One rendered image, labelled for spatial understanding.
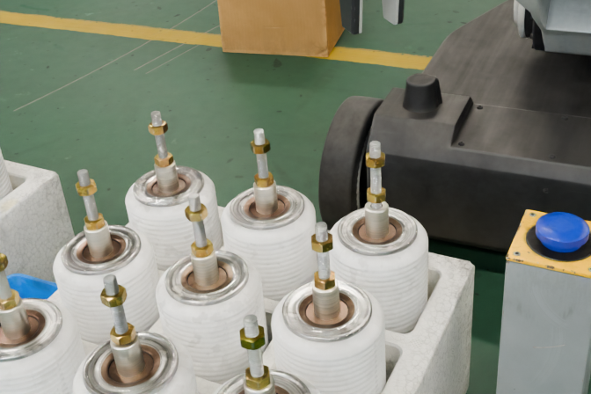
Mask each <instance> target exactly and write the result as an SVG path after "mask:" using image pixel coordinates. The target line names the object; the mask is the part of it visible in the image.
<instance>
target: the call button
mask: <svg viewBox="0 0 591 394"><path fill-rule="evenodd" d="M536 236H537V238H538V239H539V240H540V241H541V243H542V244H543V246H545V247H546V248H548V249H550V250H552V251H555V252H574V251H576V250H578V249H580V248H581V246H582V245H584V244H585V243H586V242H587V241H588V237H589V226H588V224H587V223H586V222H585V221H584V220H583V219H582V218H580V217H578V216H576V215H573V214H570V213H565V212H553V213H549V214H546V215H543V216H541V217H540V218H539V219H538V220H537V221H536Z"/></svg>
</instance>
